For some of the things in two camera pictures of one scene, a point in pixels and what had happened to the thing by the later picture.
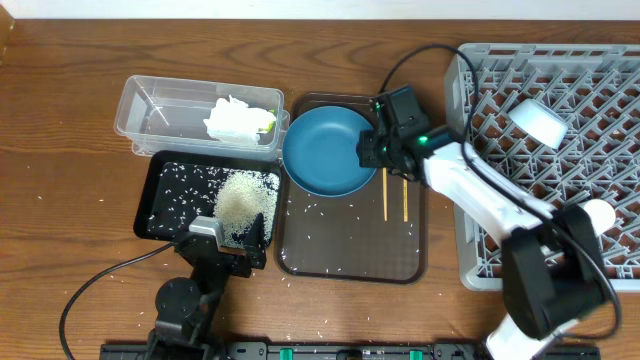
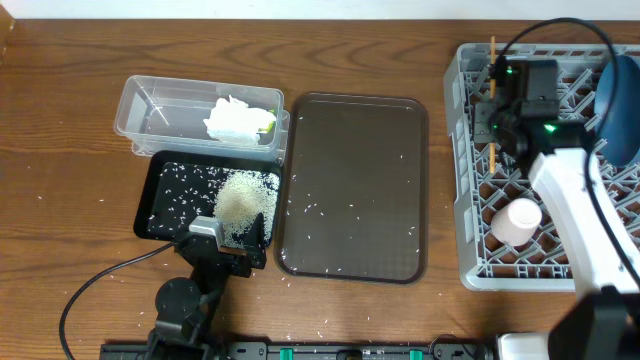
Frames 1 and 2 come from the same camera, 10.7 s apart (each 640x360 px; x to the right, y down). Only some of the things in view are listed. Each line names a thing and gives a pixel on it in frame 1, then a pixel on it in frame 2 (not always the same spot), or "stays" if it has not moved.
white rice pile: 240,196 stays
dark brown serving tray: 375,235 stays
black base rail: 339,351 stays
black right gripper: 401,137 to 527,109
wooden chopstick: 385,192 to 492,97
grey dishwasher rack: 595,89 stays
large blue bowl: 319,151 to 620,138
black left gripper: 252,248 stays
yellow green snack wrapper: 270,126 stays
